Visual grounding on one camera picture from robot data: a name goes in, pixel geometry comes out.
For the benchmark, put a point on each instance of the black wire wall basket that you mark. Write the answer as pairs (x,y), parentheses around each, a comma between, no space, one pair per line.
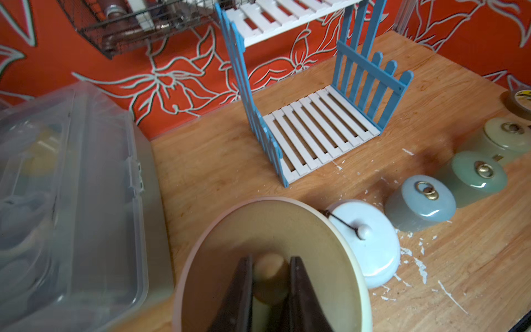
(117,27)

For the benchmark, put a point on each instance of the pale blue round ceramic jar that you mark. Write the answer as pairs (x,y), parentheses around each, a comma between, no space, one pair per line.
(370,236)

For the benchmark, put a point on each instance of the translucent plastic storage box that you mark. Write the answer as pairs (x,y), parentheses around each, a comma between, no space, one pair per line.
(84,242)

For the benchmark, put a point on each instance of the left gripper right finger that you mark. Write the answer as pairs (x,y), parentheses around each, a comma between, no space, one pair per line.
(301,309)

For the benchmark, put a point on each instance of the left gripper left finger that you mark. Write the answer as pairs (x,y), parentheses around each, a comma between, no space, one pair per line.
(236,311)

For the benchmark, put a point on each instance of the yellow tea canister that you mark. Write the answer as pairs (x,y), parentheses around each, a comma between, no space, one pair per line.
(501,139)

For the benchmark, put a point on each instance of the brown tape roll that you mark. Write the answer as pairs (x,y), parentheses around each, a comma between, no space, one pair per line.
(518,102)

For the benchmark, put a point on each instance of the cream round ceramic jar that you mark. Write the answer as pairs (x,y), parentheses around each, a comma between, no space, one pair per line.
(272,230)

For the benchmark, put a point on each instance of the blue white picket shelf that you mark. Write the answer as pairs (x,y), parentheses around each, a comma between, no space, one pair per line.
(356,107)

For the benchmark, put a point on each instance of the green tea canister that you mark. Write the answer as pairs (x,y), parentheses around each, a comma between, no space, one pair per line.
(472,176)

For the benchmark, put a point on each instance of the grey-blue tea canister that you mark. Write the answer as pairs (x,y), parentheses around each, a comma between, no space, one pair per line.
(420,203)

